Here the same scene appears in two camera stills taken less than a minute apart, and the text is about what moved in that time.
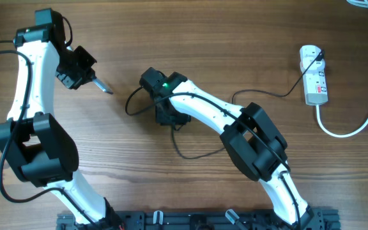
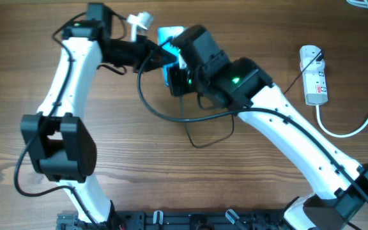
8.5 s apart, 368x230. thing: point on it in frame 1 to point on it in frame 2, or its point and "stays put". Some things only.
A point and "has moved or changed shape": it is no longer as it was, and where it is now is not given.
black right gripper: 161,119 to 178,88
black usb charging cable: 301,75 has moved or changed shape
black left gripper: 87,75 to 145,45
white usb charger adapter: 310,63 stays put
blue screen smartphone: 102,85 to 165,34
